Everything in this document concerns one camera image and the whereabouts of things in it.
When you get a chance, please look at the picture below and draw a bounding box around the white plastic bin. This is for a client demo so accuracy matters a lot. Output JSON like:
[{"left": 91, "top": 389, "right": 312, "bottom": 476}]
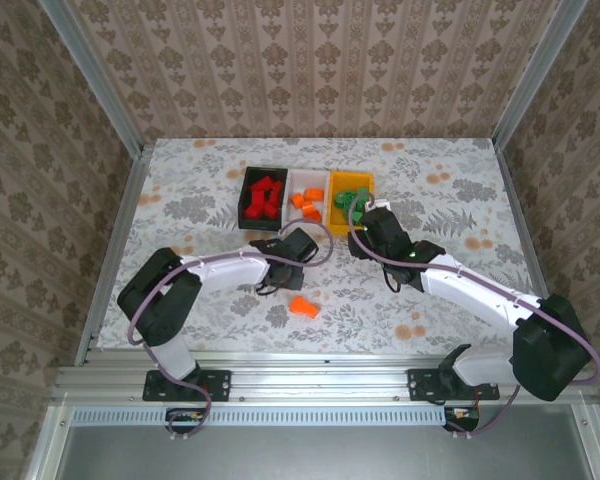
[{"left": 281, "top": 169, "right": 332, "bottom": 234}]

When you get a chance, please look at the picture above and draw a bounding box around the grey metal sheet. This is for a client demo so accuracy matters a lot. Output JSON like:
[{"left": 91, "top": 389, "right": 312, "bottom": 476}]
[{"left": 27, "top": 402, "right": 600, "bottom": 480}]

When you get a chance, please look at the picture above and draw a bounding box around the small black connector board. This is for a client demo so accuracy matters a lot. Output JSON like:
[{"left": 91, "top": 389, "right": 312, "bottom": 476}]
[
  {"left": 443, "top": 405, "right": 481, "bottom": 432},
  {"left": 166, "top": 407, "right": 206, "bottom": 434}
]

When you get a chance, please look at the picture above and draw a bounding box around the orange sloped lego piece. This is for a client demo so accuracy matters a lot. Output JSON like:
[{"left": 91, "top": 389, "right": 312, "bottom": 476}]
[{"left": 289, "top": 295, "right": 321, "bottom": 320}]

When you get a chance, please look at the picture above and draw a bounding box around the black plastic bin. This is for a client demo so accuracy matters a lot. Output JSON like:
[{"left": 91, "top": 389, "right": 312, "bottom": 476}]
[{"left": 237, "top": 166, "right": 290, "bottom": 232}]

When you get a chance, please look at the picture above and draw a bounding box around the yellow plastic bin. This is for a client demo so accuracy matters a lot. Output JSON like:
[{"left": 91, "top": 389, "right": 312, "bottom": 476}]
[{"left": 327, "top": 171, "right": 376, "bottom": 237}]

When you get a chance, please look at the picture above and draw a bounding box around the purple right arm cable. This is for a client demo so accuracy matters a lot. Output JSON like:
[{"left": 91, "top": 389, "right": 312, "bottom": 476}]
[{"left": 347, "top": 195, "right": 600, "bottom": 441}]

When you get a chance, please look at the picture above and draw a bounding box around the floral patterned table cover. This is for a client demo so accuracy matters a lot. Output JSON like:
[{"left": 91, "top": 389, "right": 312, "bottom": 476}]
[{"left": 97, "top": 137, "right": 556, "bottom": 354}]

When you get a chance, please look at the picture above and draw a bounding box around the aluminium side frame rail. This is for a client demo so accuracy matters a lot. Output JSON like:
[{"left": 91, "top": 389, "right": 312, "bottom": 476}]
[
  {"left": 493, "top": 139, "right": 570, "bottom": 362},
  {"left": 77, "top": 142, "right": 156, "bottom": 364}
]

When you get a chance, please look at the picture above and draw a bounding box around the aluminium upright frame post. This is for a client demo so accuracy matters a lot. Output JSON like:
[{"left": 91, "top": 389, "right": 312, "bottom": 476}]
[
  {"left": 42, "top": 0, "right": 147, "bottom": 154},
  {"left": 493, "top": 0, "right": 589, "bottom": 147}
]

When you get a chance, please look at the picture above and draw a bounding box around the slotted grey cable duct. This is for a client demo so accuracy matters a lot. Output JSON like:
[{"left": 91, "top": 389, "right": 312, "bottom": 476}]
[{"left": 72, "top": 405, "right": 481, "bottom": 428}]

